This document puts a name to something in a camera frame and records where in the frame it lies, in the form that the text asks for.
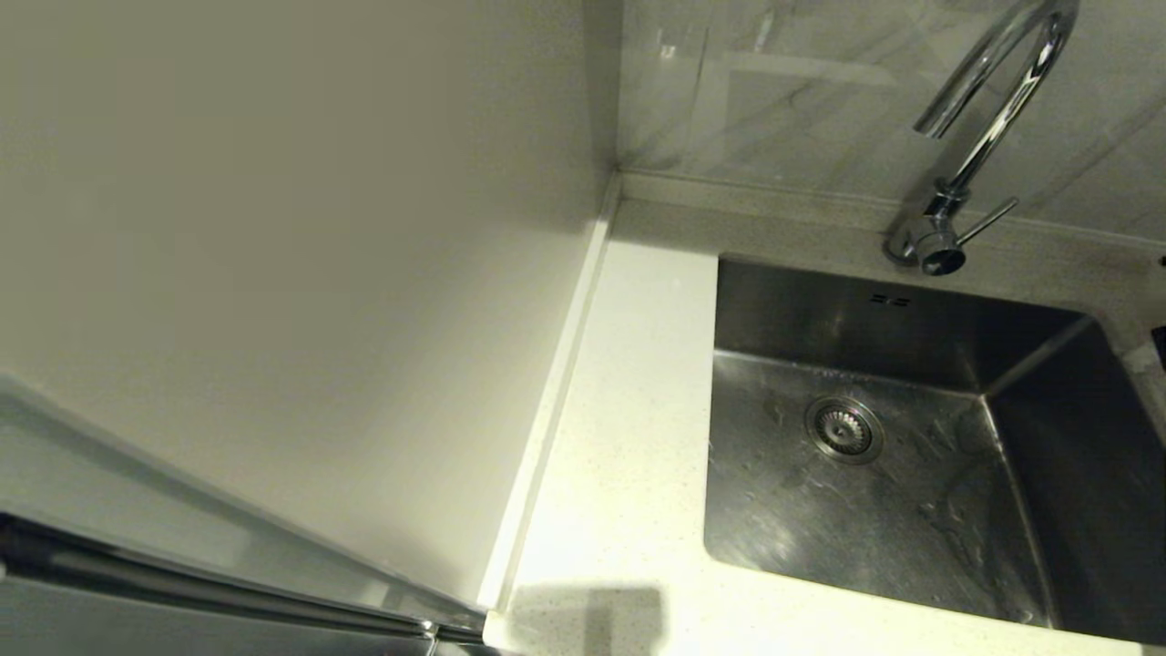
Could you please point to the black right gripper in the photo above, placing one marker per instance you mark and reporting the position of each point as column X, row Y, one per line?
column 1160, row 346

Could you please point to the stainless steel sink basin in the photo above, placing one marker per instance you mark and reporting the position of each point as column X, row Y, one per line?
column 820, row 510

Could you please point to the chrome gooseneck faucet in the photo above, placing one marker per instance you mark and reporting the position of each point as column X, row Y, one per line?
column 934, row 239

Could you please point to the round metal drain strainer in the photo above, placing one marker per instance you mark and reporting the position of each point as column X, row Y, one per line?
column 843, row 430

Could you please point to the white countertop edge strip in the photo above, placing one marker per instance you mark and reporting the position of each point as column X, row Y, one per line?
column 547, row 410

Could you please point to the white tall side panel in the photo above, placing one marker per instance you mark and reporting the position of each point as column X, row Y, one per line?
column 273, row 228

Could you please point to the steel refrigerator door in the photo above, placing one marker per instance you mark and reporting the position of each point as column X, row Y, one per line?
column 91, row 465

